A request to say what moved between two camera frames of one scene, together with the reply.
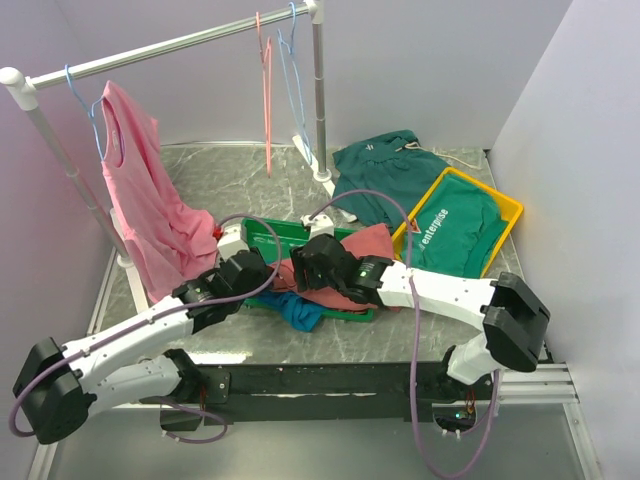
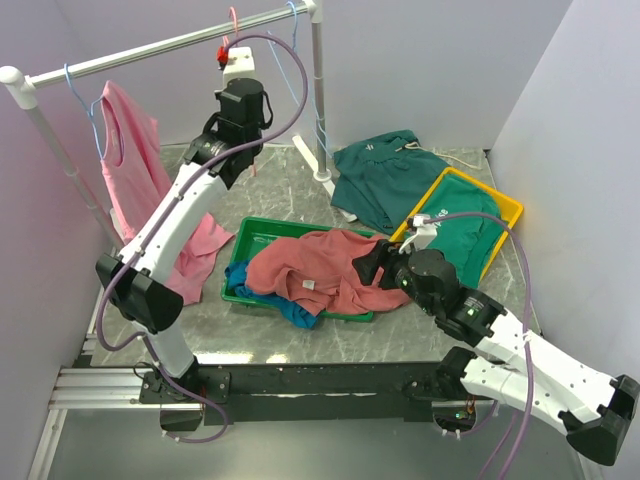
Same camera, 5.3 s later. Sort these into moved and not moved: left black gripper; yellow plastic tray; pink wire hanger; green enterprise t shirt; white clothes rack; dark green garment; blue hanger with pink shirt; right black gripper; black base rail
Moved: pink wire hanger; left black gripper; right black gripper
Not moved: black base rail; blue hanger with pink shirt; white clothes rack; green enterprise t shirt; yellow plastic tray; dark green garment
